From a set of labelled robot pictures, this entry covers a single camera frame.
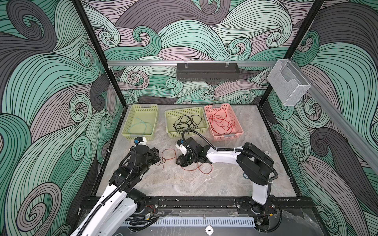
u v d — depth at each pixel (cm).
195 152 70
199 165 86
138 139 66
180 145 80
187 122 107
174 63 95
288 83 80
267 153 86
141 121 110
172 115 110
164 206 74
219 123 107
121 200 49
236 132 100
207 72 98
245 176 51
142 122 110
